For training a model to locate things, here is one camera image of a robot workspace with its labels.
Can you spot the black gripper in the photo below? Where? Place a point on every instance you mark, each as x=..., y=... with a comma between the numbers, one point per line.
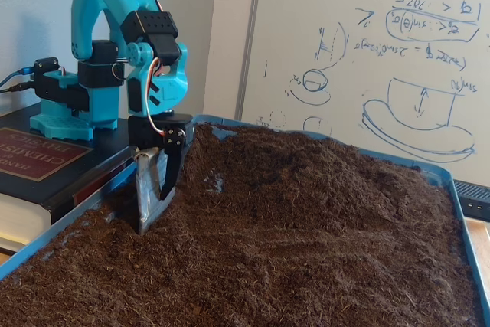
x=138, y=130

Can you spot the brown soil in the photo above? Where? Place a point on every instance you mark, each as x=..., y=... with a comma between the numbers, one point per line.
x=268, y=246

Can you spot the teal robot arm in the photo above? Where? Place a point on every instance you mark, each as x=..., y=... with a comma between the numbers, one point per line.
x=88, y=9

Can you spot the black chemistry physics handbook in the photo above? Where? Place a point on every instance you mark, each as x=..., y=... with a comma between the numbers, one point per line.
x=38, y=154

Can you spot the blue plastic tray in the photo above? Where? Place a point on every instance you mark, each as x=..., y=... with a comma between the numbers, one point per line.
x=27, y=251

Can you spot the whiteboard with blue drawings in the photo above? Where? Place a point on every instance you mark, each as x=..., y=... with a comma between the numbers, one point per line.
x=291, y=17

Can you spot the black vented box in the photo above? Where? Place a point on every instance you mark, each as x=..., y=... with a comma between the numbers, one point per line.
x=474, y=198

